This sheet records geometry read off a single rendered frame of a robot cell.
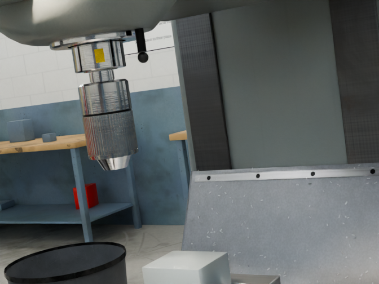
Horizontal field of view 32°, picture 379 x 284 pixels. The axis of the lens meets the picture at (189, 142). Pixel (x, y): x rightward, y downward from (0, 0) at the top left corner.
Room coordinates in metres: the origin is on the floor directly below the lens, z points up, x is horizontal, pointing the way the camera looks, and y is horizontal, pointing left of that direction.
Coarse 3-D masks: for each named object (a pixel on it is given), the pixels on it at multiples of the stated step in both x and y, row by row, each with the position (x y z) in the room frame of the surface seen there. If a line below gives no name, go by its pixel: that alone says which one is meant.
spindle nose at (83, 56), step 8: (112, 40) 0.60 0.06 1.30; (120, 40) 0.61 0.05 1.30; (72, 48) 0.61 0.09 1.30; (80, 48) 0.60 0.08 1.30; (88, 48) 0.60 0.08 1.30; (96, 48) 0.60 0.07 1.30; (104, 48) 0.60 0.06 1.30; (112, 48) 0.60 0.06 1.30; (120, 48) 0.61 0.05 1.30; (72, 56) 0.61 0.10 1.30; (80, 56) 0.60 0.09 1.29; (88, 56) 0.60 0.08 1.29; (104, 56) 0.60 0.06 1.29; (112, 56) 0.60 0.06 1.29; (120, 56) 0.61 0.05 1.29; (80, 64) 0.60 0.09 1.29; (88, 64) 0.60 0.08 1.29; (96, 64) 0.59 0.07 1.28; (104, 64) 0.60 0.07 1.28; (112, 64) 0.60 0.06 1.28; (120, 64) 0.61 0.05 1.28; (80, 72) 0.60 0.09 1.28
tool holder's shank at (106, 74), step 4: (112, 68) 0.61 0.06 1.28; (116, 68) 0.61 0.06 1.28; (84, 72) 0.61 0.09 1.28; (88, 72) 0.61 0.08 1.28; (92, 72) 0.61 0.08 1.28; (96, 72) 0.61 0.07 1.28; (100, 72) 0.61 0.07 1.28; (104, 72) 0.61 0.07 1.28; (108, 72) 0.61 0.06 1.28; (112, 72) 0.61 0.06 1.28; (92, 76) 0.61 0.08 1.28; (96, 76) 0.61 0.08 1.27; (100, 76) 0.61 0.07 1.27; (104, 76) 0.61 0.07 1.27; (108, 76) 0.61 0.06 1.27; (112, 76) 0.61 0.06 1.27; (92, 80) 0.61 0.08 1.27; (96, 80) 0.61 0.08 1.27; (100, 80) 0.61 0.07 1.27; (104, 80) 0.61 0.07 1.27; (108, 80) 0.61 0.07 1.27
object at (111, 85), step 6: (84, 84) 0.60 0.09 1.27; (90, 84) 0.60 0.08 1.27; (96, 84) 0.60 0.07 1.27; (102, 84) 0.60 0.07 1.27; (108, 84) 0.60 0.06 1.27; (114, 84) 0.60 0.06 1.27; (120, 84) 0.60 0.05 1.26; (126, 84) 0.61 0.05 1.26; (78, 90) 0.61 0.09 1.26; (84, 90) 0.60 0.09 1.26; (90, 90) 0.60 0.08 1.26; (96, 90) 0.60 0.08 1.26; (102, 90) 0.60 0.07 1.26; (108, 90) 0.60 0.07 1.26; (114, 90) 0.60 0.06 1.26
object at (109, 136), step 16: (80, 96) 0.61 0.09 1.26; (96, 96) 0.60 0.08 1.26; (112, 96) 0.60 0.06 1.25; (128, 96) 0.61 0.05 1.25; (96, 112) 0.60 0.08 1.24; (112, 112) 0.60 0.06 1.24; (128, 112) 0.61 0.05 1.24; (96, 128) 0.60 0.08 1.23; (112, 128) 0.60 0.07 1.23; (128, 128) 0.60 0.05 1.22; (96, 144) 0.60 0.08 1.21; (112, 144) 0.60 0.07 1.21; (128, 144) 0.60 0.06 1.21
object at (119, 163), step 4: (124, 156) 0.61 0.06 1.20; (128, 156) 0.61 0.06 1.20; (100, 160) 0.61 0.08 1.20; (104, 160) 0.60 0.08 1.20; (108, 160) 0.60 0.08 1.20; (112, 160) 0.60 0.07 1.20; (116, 160) 0.60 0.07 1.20; (120, 160) 0.61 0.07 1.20; (124, 160) 0.61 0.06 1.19; (128, 160) 0.61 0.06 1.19; (100, 164) 0.61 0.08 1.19; (104, 164) 0.61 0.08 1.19; (108, 164) 0.61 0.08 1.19; (112, 164) 0.60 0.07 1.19; (116, 164) 0.61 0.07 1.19; (120, 164) 0.61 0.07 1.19; (124, 164) 0.61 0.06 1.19; (104, 168) 0.61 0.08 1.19; (108, 168) 0.61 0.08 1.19; (112, 168) 0.61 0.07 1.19; (116, 168) 0.61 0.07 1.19; (120, 168) 0.61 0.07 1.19
